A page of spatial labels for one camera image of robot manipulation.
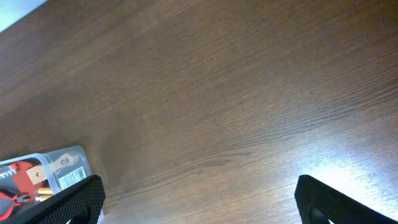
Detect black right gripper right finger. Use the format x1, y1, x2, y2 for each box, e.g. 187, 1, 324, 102
294, 175, 397, 224

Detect clear plastic container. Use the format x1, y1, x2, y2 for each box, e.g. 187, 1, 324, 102
1, 146, 91, 223

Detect white label on container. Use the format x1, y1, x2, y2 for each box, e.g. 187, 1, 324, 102
59, 167, 86, 190

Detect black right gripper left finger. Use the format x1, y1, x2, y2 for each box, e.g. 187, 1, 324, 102
2, 175, 106, 224

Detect orange scraper wooden handle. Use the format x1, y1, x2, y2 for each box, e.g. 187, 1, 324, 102
9, 152, 80, 196

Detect red handled cutters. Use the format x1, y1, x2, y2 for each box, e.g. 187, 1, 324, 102
1, 190, 30, 221

